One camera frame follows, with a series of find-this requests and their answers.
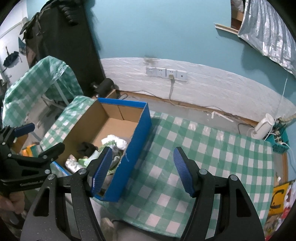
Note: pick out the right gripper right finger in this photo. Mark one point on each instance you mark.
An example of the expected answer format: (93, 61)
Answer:
(237, 216)

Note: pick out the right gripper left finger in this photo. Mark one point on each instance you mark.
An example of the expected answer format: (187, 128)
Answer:
(47, 218)

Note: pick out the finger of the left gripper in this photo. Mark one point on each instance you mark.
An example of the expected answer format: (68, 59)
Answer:
(46, 152)
(8, 134)

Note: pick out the white grey patterned cloth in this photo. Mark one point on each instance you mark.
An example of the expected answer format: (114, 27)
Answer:
(72, 165)

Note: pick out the light green cloth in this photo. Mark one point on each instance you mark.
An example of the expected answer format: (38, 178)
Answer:
(84, 162)

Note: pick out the green sparkly scouring cloth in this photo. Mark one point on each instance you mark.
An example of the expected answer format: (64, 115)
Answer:
(116, 157)

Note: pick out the person's left hand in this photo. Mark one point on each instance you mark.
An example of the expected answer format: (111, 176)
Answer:
(15, 202)

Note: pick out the yellow black bag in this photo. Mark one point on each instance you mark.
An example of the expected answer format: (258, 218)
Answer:
(279, 200)

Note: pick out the green checkered tablecloth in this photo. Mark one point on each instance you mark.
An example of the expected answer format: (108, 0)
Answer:
(154, 198)

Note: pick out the green checkered covered chair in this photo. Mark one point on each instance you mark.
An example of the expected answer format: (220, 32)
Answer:
(51, 78)

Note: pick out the white electric kettle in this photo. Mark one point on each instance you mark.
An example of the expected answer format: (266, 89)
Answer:
(263, 127)

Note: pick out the blue cardboard box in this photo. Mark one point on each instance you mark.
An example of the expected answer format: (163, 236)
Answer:
(104, 135)

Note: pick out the teal plastic basket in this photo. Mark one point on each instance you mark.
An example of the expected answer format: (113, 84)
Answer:
(279, 139)

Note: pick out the black cylinder object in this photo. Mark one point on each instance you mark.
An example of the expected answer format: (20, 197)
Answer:
(104, 88)

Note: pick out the silver foil curtain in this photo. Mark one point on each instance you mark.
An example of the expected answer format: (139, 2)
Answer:
(264, 30)

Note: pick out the white wall socket strip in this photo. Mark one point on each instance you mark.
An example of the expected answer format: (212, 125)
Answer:
(179, 75)

